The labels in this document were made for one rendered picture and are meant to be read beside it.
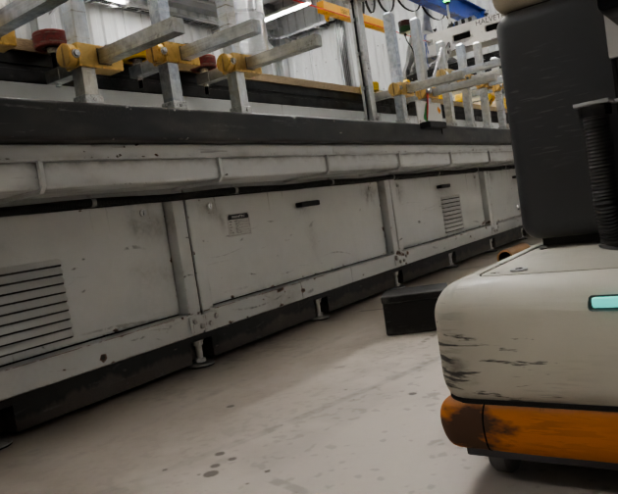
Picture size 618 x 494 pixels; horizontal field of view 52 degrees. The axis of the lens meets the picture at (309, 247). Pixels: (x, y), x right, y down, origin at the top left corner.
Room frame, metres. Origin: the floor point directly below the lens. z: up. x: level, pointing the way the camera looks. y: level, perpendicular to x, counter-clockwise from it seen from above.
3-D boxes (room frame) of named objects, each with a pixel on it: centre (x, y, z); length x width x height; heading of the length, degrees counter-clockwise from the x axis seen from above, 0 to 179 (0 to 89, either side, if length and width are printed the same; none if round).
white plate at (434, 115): (2.77, -0.60, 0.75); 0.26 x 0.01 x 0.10; 144
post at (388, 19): (2.61, -0.46, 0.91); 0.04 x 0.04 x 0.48; 54
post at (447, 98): (3.01, -0.75, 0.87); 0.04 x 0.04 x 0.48; 54
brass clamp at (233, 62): (1.82, 0.12, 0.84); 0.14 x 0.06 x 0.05; 144
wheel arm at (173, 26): (1.40, 0.36, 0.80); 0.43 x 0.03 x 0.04; 54
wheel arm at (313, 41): (1.81, 0.07, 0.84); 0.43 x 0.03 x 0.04; 54
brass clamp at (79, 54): (1.41, 0.41, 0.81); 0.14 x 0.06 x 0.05; 144
